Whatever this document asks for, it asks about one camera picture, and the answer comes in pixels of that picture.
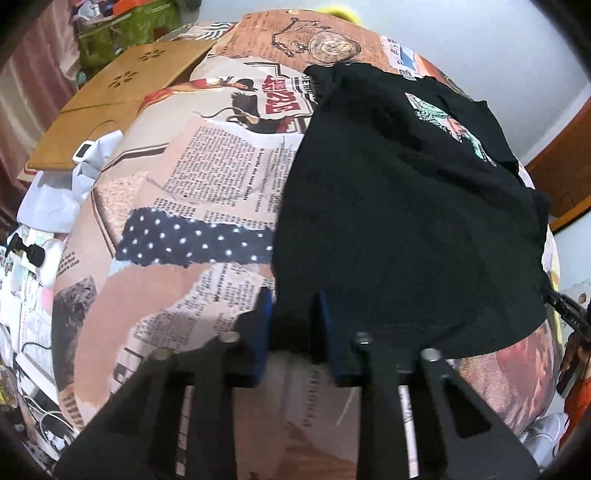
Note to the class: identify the black printed t-shirt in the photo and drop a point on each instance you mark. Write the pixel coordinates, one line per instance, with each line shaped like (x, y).
(392, 207)

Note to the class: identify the green fabric storage box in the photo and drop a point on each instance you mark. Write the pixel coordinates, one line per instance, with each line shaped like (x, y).
(120, 32)

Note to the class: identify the newspaper print blanket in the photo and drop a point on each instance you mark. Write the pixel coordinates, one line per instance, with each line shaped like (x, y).
(184, 286)

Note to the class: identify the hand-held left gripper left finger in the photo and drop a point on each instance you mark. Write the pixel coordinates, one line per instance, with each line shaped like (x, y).
(261, 339)

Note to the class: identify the white shoe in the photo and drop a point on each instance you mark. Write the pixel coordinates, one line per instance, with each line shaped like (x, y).
(545, 434)

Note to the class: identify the yellow foam tube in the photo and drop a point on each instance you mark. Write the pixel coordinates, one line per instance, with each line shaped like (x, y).
(344, 11)

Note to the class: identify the black clip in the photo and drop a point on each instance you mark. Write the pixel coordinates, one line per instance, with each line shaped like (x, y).
(27, 251)

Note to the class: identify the striped cloth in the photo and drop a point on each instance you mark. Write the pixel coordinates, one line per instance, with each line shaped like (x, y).
(207, 32)

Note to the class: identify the orange garment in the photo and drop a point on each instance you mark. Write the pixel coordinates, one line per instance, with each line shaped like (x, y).
(581, 406)

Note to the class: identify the pink striped curtain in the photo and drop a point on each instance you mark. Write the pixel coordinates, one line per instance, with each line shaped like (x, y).
(27, 92)

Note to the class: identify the small white device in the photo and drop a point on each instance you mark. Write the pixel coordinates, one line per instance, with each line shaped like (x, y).
(83, 152)

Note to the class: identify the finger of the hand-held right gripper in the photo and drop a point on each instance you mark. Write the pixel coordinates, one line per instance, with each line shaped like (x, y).
(565, 307)

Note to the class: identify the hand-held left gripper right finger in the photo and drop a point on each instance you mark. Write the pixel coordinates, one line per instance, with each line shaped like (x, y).
(330, 344)

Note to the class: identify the wooden wardrobe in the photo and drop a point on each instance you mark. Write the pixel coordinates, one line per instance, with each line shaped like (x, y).
(563, 175)

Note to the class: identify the wooden folding lap table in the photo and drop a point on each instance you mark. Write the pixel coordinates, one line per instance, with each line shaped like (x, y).
(129, 87)

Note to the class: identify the white cloth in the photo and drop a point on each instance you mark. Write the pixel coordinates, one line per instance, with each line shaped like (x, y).
(51, 203)

